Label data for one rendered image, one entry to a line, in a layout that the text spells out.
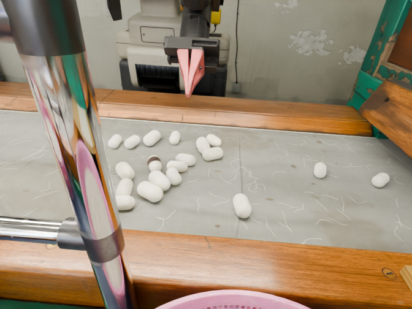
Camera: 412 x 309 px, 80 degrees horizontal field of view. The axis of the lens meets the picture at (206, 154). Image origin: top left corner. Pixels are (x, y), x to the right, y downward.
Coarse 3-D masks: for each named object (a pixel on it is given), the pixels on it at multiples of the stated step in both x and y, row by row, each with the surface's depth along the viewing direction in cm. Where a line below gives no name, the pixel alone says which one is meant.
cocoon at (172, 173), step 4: (172, 168) 35; (168, 172) 35; (172, 172) 35; (176, 172) 35; (168, 176) 35; (172, 176) 34; (176, 176) 34; (180, 176) 35; (172, 180) 34; (176, 180) 34; (180, 180) 34; (172, 184) 34; (176, 184) 34
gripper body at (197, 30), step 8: (184, 24) 46; (192, 24) 45; (200, 24) 45; (184, 32) 45; (192, 32) 45; (200, 32) 45; (208, 32) 47; (200, 40) 44; (208, 40) 44; (216, 40) 44; (208, 48) 45; (216, 48) 44; (168, 56) 48; (176, 56) 48; (216, 56) 47
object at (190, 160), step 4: (180, 156) 38; (184, 156) 38; (188, 156) 38; (192, 156) 38; (176, 160) 39; (180, 160) 38; (184, 160) 38; (188, 160) 38; (192, 160) 38; (188, 164) 38; (192, 164) 38
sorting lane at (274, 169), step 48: (0, 144) 42; (48, 144) 42; (144, 144) 44; (192, 144) 45; (240, 144) 46; (288, 144) 47; (336, 144) 48; (0, 192) 32; (48, 192) 33; (192, 192) 34; (240, 192) 35; (288, 192) 35; (336, 192) 36; (384, 192) 36; (288, 240) 28; (336, 240) 28; (384, 240) 29
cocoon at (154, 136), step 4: (152, 132) 43; (156, 132) 44; (148, 136) 42; (152, 136) 43; (156, 136) 43; (160, 136) 44; (144, 140) 42; (148, 140) 42; (152, 140) 42; (156, 140) 44; (148, 144) 43; (152, 144) 43
